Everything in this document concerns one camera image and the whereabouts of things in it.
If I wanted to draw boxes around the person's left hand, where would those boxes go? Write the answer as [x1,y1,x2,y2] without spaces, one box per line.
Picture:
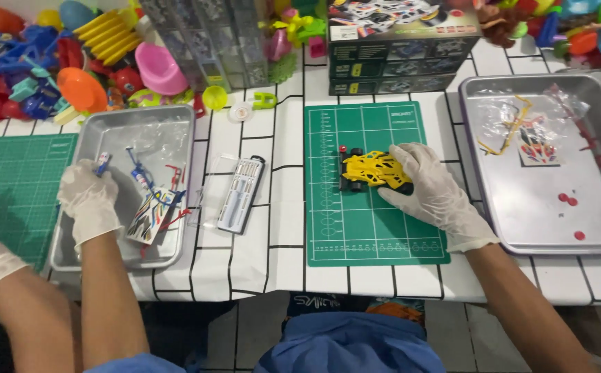
[57,158,125,247]

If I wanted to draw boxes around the person's right hand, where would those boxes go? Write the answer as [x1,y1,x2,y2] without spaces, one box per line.
[377,142,501,255]

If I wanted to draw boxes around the small blue white toy part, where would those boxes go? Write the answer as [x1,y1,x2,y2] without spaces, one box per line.
[95,151,113,177]

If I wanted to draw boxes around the yellow black toy car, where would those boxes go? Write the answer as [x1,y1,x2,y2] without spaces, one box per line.
[338,145,415,197]

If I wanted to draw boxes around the blue plastic sprue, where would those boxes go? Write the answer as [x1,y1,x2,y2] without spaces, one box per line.
[124,146,155,193]

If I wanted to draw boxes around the metal tray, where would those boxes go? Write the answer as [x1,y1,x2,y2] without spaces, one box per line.
[49,105,196,272]
[458,73,601,256]

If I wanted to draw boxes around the green cutting mat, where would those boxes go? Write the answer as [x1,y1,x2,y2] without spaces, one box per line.
[0,133,79,272]
[304,101,451,268]

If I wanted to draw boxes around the colourful sticker sheet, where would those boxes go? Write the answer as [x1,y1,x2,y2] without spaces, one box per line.
[126,188,177,246]
[516,115,561,168]

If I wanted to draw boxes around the orange plastic plate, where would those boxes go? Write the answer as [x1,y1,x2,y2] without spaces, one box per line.
[56,67,108,114]

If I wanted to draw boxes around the clear plastic bag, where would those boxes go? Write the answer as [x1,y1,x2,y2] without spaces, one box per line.
[475,84,591,159]
[123,120,191,174]

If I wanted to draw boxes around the red plastic sprue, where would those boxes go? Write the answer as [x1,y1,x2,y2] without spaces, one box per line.
[550,89,601,170]
[158,163,193,232]

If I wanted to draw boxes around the clear plastic case lid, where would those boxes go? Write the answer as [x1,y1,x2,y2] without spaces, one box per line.
[187,153,239,229]

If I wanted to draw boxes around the heap of colourful plastic toys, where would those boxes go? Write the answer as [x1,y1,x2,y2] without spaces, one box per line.
[259,0,329,85]
[474,0,601,104]
[0,0,148,126]

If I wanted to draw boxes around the pink plastic bowl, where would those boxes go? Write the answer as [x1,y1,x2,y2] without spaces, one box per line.
[134,41,190,97]

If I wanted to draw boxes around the yellow ridged plastic toy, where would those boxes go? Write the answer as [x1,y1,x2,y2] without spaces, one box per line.
[72,7,144,67]

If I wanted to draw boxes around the yellow-green plastic cup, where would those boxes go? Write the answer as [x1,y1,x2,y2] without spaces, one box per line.
[201,85,229,112]

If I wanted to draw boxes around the grey screwdriver set case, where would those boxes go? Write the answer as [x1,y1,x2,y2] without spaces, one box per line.
[216,155,266,235]

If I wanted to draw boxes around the clear round plastic disc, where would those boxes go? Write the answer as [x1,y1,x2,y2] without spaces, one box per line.
[227,101,254,124]

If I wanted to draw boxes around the clear plastic organiser boxes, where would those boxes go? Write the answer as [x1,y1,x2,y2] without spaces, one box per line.
[139,0,271,93]

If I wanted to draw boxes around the green u-shaped plastic piece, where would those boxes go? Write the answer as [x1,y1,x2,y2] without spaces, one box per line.
[252,92,278,111]

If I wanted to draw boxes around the white black-lined tablecloth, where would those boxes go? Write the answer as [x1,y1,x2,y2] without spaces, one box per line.
[0,41,601,306]

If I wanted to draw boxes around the person's blue trousers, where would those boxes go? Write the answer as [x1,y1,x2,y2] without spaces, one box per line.
[84,310,447,373]

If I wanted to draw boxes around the toy car kit box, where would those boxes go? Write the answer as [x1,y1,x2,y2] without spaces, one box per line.
[326,0,483,60]
[329,74,457,97]
[328,54,466,79]

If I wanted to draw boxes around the person's patterned shirt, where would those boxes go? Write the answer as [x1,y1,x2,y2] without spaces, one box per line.
[284,291,426,333]

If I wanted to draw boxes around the yellow plastic sprue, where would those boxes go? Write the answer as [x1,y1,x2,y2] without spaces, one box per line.
[477,95,534,156]

